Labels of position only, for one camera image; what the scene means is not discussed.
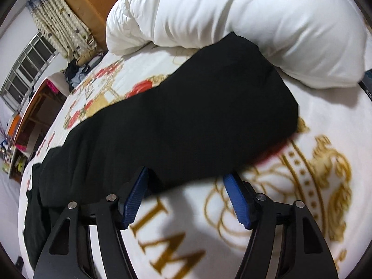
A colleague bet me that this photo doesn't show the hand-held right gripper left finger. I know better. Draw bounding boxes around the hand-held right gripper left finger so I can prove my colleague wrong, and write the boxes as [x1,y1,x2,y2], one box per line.
[33,166,153,279]

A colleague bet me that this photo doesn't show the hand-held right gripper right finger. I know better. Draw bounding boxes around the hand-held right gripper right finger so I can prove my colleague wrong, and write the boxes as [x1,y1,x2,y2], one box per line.
[223,172,340,279]

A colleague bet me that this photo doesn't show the black pants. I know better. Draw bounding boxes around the black pants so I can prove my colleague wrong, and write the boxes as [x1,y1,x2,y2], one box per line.
[23,32,300,268]

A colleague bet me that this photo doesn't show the pile of dark clothes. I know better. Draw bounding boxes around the pile of dark clothes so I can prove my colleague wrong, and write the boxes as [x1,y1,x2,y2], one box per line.
[62,51,106,89]

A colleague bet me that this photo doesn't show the rose printed blanket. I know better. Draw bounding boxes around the rose printed blanket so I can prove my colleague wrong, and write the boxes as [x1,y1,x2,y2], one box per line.
[17,45,372,279]

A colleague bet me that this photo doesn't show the cluttered low shelf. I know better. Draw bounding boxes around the cluttered low shelf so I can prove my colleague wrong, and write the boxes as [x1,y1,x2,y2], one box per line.
[0,142,30,182]

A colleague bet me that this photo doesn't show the wooden desk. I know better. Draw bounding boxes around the wooden desk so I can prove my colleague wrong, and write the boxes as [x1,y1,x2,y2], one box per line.
[13,78,69,163]

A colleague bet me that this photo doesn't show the orange storage box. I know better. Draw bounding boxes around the orange storage box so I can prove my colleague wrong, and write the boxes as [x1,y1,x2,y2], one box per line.
[7,115,22,138]

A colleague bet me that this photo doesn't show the barred window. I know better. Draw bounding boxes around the barred window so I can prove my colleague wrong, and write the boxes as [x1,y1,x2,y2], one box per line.
[0,32,60,105]

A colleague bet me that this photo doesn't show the dark device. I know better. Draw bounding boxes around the dark device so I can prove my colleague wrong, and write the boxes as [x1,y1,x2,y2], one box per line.
[359,70,372,99]

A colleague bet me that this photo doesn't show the white duvet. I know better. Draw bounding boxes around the white duvet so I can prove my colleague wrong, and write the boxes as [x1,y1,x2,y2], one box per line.
[105,0,366,90]

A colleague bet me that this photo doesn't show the heart patterned curtain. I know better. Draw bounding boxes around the heart patterned curtain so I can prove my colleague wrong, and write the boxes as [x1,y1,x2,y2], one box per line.
[27,0,98,61]

